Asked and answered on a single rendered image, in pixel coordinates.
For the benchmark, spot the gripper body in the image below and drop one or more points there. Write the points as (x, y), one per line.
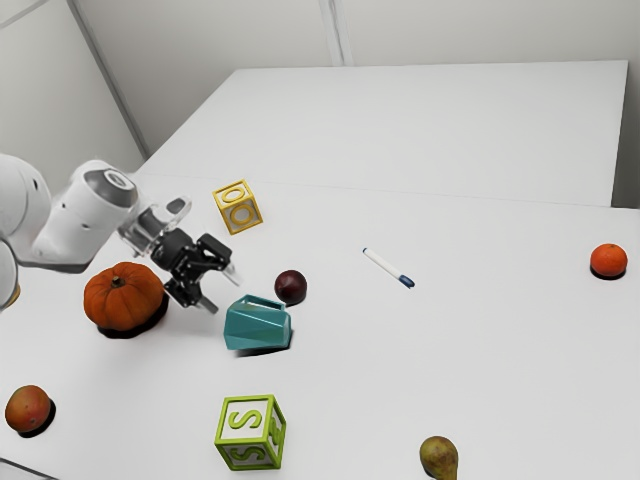
(175, 252)

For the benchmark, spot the red-orange mango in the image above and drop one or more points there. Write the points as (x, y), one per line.
(27, 408)

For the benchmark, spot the green letter block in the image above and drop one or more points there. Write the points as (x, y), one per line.
(249, 433)

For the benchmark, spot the yellow letter block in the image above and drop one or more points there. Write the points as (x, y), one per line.
(238, 206)

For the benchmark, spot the teal faceted mug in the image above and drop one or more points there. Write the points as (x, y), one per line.
(256, 325)

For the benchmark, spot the white pen with blue cap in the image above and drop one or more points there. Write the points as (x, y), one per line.
(388, 267)

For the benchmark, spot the green-brown pear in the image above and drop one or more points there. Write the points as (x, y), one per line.
(439, 457)

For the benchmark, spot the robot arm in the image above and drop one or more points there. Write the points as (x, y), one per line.
(75, 210)

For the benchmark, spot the orange pumpkin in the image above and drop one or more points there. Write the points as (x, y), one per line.
(123, 296)

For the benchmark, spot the dark red plum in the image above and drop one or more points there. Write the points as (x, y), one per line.
(290, 286)

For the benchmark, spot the orange fruit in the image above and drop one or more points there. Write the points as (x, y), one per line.
(608, 260)

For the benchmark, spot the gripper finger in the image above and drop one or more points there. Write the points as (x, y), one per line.
(187, 294)
(216, 256)

